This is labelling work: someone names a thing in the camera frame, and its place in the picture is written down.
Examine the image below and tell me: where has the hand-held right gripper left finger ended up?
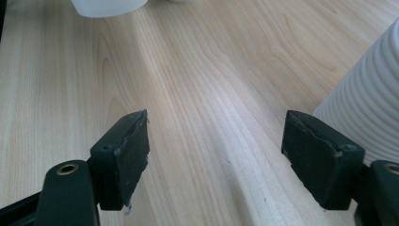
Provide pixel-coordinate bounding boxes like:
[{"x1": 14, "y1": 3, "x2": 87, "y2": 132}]
[{"x1": 89, "y1": 108, "x2": 151, "y2": 212}]

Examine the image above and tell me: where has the white paper cup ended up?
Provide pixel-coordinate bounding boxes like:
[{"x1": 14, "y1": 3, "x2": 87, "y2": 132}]
[
  {"x1": 312, "y1": 17, "x2": 399, "y2": 167},
  {"x1": 71, "y1": 0, "x2": 149, "y2": 19}
]

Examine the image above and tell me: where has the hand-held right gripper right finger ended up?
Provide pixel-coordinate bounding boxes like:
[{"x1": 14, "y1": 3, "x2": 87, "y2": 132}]
[{"x1": 280, "y1": 109, "x2": 367, "y2": 211}]

